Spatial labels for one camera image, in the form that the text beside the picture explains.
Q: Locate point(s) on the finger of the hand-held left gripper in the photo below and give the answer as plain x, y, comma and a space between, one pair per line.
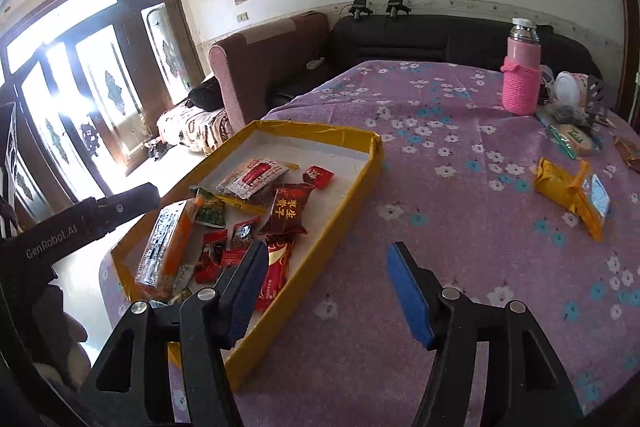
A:
130, 204

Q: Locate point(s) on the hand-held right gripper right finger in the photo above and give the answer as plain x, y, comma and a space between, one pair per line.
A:
411, 299

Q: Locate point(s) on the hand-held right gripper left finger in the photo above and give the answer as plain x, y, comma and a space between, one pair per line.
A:
244, 299

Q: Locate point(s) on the large red snack packet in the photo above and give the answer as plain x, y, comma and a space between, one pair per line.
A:
276, 277

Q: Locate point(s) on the red candy wrapper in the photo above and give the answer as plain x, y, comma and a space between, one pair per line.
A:
234, 258

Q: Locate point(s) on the red black candy packet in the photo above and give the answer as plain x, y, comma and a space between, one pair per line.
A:
212, 254

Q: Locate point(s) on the long orange biscuit packet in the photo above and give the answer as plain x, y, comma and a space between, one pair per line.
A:
165, 247

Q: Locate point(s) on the white green snack packet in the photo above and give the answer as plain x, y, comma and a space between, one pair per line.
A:
182, 278

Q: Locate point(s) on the dark candy with red ends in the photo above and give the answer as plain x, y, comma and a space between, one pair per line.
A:
245, 232

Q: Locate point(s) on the dark red gold-print packet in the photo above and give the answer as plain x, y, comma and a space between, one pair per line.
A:
289, 209

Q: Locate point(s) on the yellow-edged white tray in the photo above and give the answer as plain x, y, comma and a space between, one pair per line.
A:
340, 202

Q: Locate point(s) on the red label clear snack packet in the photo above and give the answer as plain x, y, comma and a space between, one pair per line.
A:
250, 177

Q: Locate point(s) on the small red candy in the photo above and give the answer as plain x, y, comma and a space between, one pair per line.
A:
317, 177

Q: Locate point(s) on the person's left hand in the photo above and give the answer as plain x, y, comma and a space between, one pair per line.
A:
70, 337

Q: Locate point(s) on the dark shoes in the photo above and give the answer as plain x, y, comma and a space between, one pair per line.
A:
157, 148

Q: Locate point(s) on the purple floral tablecloth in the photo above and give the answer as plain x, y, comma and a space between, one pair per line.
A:
450, 232

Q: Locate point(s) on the dark wooden furniture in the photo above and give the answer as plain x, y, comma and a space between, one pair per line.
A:
15, 167

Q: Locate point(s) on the patterned brown blanket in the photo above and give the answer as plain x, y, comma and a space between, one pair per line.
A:
195, 129

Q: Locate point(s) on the wooden glass door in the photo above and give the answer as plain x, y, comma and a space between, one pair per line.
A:
100, 82

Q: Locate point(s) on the black bag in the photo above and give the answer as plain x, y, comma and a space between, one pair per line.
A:
205, 94

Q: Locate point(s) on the brown fabric sofa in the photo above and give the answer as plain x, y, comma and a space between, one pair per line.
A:
270, 67

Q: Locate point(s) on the yellow blue-window snack packet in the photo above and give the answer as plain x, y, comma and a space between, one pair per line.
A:
594, 202

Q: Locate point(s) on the green cream snack packet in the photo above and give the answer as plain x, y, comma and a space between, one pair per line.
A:
572, 139

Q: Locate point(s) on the white power strip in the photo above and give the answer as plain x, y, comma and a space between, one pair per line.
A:
315, 63

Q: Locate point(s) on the clear plastic bag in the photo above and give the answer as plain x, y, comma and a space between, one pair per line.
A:
560, 113

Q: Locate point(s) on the pink knit-sleeved bottle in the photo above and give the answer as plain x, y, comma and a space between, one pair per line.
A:
521, 77

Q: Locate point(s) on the dark brown snack packet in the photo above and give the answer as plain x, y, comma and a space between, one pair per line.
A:
629, 153

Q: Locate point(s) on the black leather sofa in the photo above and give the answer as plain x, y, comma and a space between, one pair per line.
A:
425, 37

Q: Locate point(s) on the white round container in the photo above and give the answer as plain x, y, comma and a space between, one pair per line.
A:
570, 88

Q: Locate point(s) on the black metal stand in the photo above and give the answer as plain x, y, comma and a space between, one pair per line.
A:
600, 99

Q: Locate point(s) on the black clamp device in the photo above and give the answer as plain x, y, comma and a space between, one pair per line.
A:
397, 7
359, 8

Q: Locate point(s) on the wall switch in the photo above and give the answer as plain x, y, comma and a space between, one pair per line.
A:
241, 17

